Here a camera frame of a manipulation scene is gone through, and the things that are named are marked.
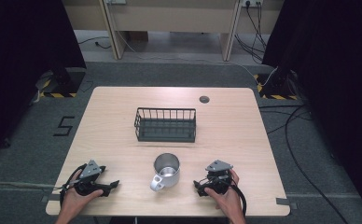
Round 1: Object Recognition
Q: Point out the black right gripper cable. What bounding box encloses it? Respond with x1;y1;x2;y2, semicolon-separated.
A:
229;183;248;217

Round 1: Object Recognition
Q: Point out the black curtain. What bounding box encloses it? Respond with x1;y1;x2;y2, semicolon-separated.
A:
0;0;88;161
261;0;362;216

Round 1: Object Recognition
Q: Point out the person's left hand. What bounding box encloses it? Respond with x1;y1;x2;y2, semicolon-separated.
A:
60;186;104;216

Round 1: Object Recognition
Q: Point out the black stand base striped tape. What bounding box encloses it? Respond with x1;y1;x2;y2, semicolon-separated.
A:
35;66;88;99
253;70;299;101

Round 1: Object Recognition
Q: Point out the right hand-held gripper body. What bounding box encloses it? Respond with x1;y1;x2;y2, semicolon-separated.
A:
204;159;235;196

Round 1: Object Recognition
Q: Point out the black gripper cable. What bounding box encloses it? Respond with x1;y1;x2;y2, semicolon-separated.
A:
229;183;248;217
58;162;89;209

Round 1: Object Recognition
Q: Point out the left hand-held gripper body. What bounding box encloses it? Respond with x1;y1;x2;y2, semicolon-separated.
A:
74;159;107;197

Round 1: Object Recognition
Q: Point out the long white cable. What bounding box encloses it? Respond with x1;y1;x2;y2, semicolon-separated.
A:
108;2;279;88

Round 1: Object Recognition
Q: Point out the beige desk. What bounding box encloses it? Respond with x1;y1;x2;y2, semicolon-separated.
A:
61;0;285;63

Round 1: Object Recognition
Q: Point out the short black floor cable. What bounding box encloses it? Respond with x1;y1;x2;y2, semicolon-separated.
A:
77;35;112;50

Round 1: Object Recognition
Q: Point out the bundle of black wall cables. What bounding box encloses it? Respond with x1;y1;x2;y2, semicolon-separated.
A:
233;1;269;64

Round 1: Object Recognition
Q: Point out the grey tape strip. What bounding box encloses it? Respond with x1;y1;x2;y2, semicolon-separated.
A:
40;193;62;203

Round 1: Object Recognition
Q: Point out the person's right hand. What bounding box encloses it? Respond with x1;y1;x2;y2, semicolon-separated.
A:
203;168;241;217

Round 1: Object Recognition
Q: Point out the metal cup with handle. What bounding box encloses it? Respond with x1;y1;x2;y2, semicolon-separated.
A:
149;152;181;193

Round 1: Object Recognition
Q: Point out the black wire basket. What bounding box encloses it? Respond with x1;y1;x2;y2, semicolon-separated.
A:
133;106;198;144

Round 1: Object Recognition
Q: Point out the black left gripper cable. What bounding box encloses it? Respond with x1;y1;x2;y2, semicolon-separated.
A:
58;162;89;209

